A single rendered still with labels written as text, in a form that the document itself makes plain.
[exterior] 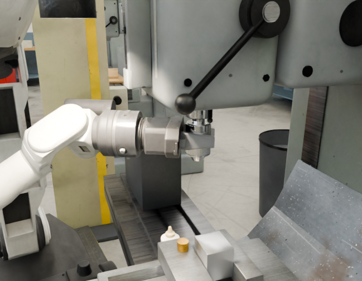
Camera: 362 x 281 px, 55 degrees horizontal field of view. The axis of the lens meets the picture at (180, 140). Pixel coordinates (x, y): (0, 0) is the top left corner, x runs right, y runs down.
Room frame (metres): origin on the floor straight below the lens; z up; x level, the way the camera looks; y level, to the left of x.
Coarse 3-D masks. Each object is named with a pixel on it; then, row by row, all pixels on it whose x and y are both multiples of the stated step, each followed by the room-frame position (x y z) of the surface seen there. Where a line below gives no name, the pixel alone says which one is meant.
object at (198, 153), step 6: (192, 132) 0.60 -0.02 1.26; (198, 132) 0.59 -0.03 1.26; (204, 132) 0.60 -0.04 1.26; (210, 132) 0.61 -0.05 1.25; (186, 150) 0.61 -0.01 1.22; (192, 150) 0.60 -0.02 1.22; (198, 150) 0.59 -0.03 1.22; (204, 150) 0.60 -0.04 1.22; (192, 156) 0.60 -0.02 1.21; (198, 156) 0.59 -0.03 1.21; (204, 156) 0.60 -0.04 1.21
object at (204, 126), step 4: (188, 120) 0.62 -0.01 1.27; (188, 124) 0.60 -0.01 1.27; (192, 124) 0.60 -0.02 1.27; (196, 124) 0.60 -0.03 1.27; (200, 124) 0.60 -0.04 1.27; (204, 124) 0.60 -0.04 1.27; (208, 124) 0.60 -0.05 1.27; (188, 128) 0.60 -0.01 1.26; (192, 128) 0.60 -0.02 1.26; (196, 128) 0.59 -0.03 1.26; (200, 128) 0.59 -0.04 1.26; (204, 128) 0.60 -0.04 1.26; (208, 128) 0.60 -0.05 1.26
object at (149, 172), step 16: (128, 160) 1.03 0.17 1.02; (144, 160) 0.89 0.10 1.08; (160, 160) 0.90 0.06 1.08; (176, 160) 0.92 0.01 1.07; (128, 176) 1.05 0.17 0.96; (144, 176) 0.89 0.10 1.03; (160, 176) 0.90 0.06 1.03; (176, 176) 0.92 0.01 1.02; (144, 192) 0.89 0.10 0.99; (160, 192) 0.90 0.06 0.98; (176, 192) 0.92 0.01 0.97; (144, 208) 0.89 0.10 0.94
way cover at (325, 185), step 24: (312, 168) 0.83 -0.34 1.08; (288, 192) 0.85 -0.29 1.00; (312, 192) 0.79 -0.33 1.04; (336, 192) 0.74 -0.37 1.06; (264, 216) 0.86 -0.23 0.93; (288, 216) 0.81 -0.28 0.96; (312, 216) 0.75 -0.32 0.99; (336, 216) 0.70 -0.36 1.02; (360, 216) 0.66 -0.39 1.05; (240, 240) 0.83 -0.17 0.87; (264, 240) 0.79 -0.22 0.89; (288, 240) 0.75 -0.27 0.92; (312, 240) 0.71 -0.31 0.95; (336, 240) 0.67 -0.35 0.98; (360, 240) 0.63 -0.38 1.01; (288, 264) 0.69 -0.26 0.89; (312, 264) 0.66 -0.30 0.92; (336, 264) 0.63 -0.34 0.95; (360, 264) 0.60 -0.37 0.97
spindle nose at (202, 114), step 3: (195, 111) 0.59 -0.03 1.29; (198, 111) 0.59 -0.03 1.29; (201, 111) 0.59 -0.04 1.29; (204, 111) 0.59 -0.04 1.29; (207, 111) 0.60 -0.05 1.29; (189, 114) 0.60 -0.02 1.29; (192, 114) 0.60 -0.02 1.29; (195, 114) 0.59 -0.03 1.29; (198, 114) 0.59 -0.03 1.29; (201, 114) 0.59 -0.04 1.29; (204, 114) 0.59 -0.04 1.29; (189, 117) 0.60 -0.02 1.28; (192, 117) 0.60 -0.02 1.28; (195, 117) 0.59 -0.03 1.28; (198, 117) 0.59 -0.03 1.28; (201, 117) 0.59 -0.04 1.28; (204, 117) 0.59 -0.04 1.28
